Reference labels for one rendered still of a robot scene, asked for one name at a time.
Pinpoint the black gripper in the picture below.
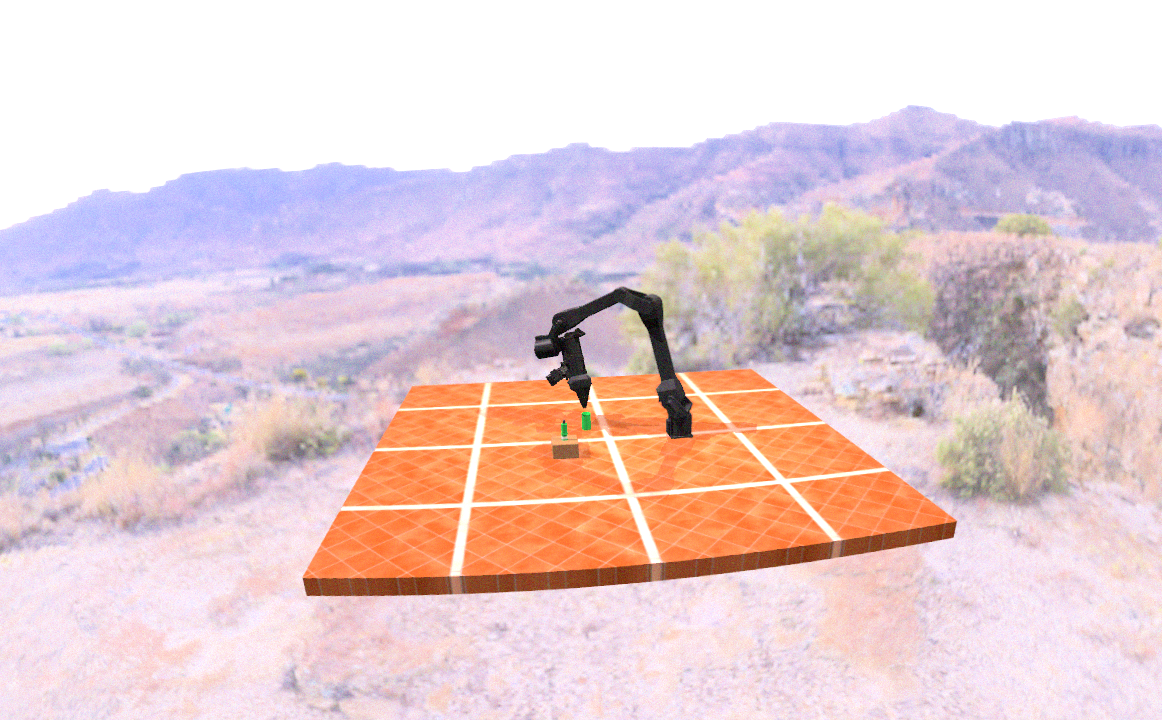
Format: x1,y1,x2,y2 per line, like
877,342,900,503
564,352,591,409

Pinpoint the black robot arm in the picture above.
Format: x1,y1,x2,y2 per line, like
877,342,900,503
535,286,694,439

